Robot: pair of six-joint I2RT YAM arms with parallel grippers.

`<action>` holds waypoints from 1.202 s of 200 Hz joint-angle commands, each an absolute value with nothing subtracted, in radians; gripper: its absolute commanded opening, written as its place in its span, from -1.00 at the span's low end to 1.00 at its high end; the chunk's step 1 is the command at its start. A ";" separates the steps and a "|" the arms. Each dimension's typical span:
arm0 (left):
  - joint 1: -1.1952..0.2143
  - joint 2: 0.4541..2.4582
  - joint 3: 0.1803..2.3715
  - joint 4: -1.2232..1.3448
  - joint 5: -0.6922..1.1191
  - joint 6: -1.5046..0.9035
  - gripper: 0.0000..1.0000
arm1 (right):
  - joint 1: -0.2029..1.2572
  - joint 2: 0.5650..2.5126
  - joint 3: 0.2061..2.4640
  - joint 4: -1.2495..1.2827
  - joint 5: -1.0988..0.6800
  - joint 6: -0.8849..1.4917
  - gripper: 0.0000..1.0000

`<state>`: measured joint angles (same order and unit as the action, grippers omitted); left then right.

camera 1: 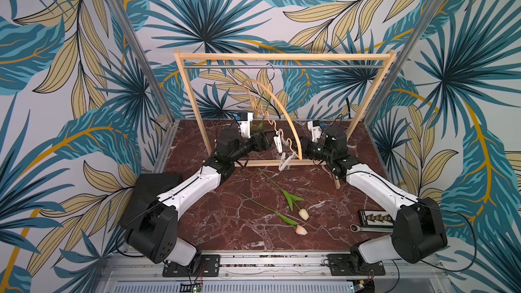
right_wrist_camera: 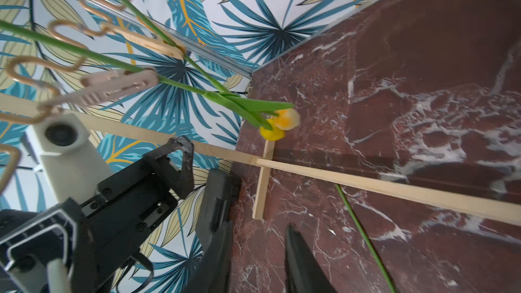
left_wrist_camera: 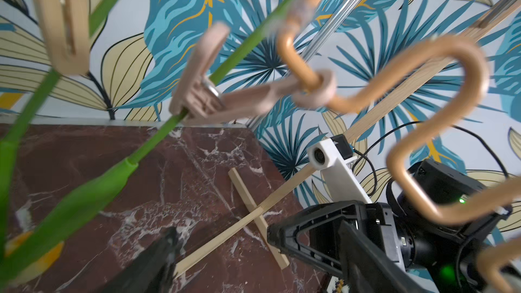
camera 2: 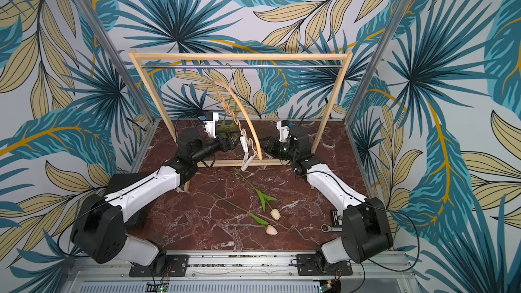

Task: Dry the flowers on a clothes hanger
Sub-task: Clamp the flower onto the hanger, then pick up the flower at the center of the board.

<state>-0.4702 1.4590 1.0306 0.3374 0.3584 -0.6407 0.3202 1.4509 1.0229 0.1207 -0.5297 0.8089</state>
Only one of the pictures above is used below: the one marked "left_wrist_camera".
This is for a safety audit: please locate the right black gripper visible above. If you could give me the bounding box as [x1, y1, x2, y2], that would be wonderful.
[267, 200, 407, 292]

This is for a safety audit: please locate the wooden clothes rack frame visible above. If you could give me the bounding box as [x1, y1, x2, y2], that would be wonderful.
[174, 0, 520, 287]

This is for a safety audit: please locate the beige clothespin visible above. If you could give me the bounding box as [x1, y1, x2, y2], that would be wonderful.
[33, 0, 90, 76]

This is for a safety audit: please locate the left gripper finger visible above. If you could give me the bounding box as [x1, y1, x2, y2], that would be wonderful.
[97, 227, 180, 292]

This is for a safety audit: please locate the tan wavy clothes hanger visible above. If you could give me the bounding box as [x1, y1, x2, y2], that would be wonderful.
[182, 0, 521, 293]

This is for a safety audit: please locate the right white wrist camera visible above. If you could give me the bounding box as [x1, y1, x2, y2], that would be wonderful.
[307, 134, 371, 203]

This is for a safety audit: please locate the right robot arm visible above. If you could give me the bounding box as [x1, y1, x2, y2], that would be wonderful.
[267, 160, 520, 292]

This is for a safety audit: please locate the metal rack rod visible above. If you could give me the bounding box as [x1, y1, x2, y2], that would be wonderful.
[246, 0, 362, 130]

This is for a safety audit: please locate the yellow tulip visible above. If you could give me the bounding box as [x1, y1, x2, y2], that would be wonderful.
[1, 0, 118, 258]

